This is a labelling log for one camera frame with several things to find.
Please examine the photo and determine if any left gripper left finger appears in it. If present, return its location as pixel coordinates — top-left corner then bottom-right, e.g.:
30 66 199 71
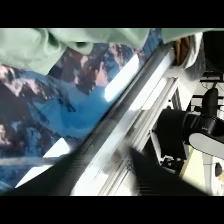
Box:
2 146 98 197

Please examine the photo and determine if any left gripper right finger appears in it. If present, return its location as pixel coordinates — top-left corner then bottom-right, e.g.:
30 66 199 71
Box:
129 147 208 197

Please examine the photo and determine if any pale green garment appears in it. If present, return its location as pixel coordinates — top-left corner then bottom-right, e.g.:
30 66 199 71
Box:
0 27 224 76

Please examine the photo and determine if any silver frame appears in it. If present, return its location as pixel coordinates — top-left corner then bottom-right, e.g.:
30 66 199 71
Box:
70 42 188 197

